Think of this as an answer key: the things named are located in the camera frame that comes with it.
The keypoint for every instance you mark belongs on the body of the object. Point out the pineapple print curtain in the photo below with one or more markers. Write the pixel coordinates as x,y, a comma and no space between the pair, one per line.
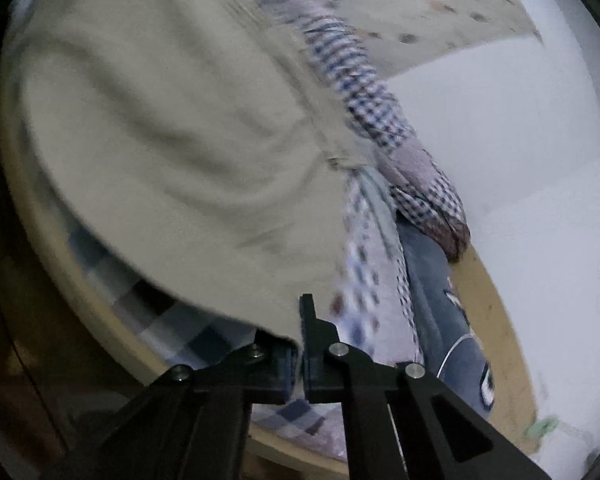
402,34

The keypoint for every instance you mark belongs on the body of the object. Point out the khaki beige garment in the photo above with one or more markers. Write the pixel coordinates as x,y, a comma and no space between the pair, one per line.
194,140

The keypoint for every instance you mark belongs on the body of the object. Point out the plaid folded quilt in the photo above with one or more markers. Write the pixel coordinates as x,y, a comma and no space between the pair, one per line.
424,195

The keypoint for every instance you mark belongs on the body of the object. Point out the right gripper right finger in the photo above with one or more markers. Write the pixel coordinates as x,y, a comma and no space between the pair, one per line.
402,422

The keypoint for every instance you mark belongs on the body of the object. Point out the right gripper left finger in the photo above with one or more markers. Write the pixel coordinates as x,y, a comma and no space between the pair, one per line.
191,424

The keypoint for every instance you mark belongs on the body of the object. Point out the plaid checkered bed sheet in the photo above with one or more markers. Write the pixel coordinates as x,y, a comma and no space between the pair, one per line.
372,311

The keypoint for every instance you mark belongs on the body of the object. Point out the light blue sweatpants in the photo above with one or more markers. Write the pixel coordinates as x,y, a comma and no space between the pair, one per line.
376,190

